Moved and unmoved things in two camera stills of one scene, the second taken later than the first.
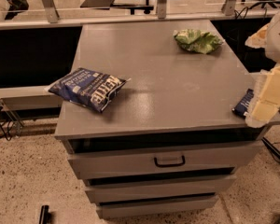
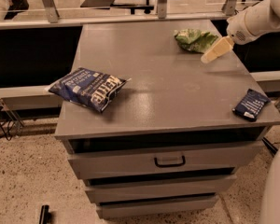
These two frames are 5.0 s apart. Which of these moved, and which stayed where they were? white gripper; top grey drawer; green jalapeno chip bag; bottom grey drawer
Moved: white gripper
Stayed: top grey drawer; bottom grey drawer; green jalapeno chip bag
